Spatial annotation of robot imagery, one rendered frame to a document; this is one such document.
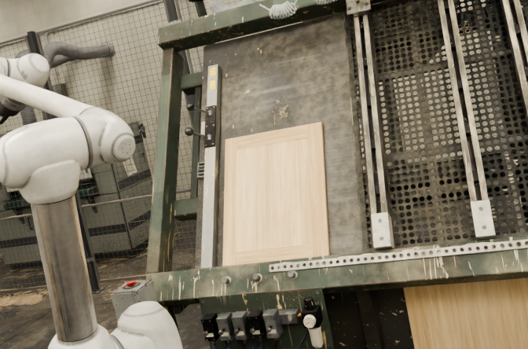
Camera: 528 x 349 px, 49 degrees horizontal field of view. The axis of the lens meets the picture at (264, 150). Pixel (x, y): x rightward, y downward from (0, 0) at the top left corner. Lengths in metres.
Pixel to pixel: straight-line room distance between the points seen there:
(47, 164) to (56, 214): 0.13
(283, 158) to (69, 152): 1.19
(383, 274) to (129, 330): 0.91
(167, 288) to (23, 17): 7.07
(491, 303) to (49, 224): 1.62
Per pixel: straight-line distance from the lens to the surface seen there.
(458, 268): 2.07
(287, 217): 2.29
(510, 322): 2.41
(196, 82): 2.81
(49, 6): 8.83
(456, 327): 2.42
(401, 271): 2.09
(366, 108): 2.30
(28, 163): 1.36
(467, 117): 2.26
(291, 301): 2.20
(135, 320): 1.65
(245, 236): 2.33
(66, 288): 1.50
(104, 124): 1.42
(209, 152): 2.51
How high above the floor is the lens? 1.56
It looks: 6 degrees down
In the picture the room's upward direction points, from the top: 12 degrees counter-clockwise
